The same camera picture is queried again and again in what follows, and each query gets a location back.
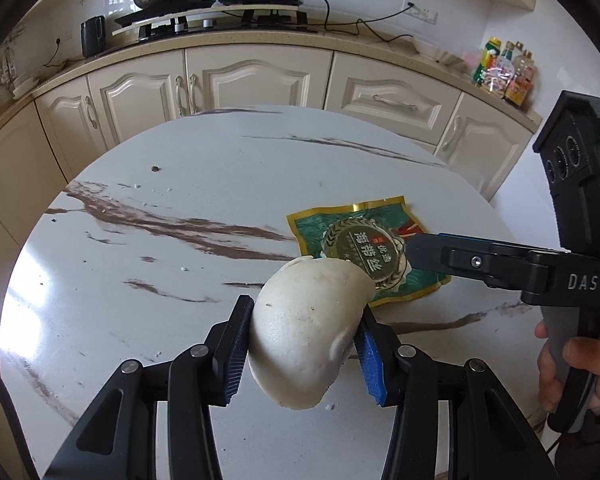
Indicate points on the white steamed bun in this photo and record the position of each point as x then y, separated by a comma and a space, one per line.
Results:
300, 330

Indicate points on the dark sauce bottle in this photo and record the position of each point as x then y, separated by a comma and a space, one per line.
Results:
508, 54

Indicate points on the green gold seaweed packet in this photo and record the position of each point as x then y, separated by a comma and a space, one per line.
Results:
340, 235

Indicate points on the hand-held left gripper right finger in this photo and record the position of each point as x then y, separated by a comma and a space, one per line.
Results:
370, 367

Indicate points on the clear spice bag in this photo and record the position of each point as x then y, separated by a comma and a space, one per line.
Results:
497, 81

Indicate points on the red label oil bottle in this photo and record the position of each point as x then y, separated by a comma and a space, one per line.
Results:
526, 75

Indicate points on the stack of white plates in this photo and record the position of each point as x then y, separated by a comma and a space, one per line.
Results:
24, 88

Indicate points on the black gas stove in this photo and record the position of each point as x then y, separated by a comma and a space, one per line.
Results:
220, 22

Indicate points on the white flat board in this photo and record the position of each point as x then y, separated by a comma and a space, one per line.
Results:
130, 27

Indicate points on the person's right forearm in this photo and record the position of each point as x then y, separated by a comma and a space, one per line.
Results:
590, 452

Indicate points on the wall utensil rack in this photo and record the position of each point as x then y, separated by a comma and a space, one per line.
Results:
7, 55

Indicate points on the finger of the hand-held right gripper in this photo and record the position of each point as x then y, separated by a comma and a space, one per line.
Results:
465, 260
467, 238

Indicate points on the black electric kettle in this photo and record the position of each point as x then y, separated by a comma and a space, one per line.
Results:
93, 37

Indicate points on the round white marble table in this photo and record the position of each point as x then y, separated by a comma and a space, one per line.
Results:
250, 80

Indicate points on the white wall outlet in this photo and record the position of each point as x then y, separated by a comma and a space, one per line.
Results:
421, 11
64, 36

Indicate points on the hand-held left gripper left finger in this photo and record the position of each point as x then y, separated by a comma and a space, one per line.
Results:
237, 355

